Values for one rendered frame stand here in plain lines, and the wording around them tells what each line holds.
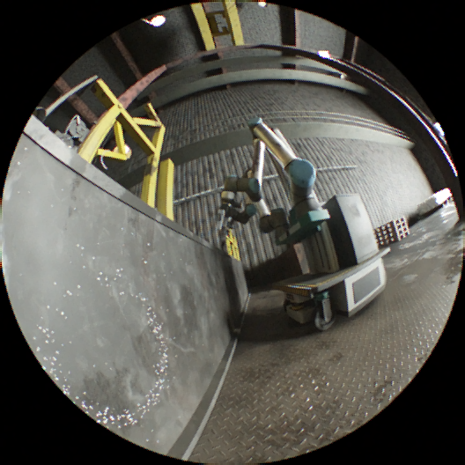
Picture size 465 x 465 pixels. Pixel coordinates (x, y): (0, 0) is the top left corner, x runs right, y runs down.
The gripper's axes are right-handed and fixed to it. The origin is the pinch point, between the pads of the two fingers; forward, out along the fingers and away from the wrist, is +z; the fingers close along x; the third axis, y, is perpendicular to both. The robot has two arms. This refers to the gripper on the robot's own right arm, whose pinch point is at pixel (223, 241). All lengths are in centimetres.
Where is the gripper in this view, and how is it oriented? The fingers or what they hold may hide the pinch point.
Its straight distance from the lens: 119.4
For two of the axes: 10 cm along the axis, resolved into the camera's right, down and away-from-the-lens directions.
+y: 9.7, 2.5, 0.6
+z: -2.0, 8.7, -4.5
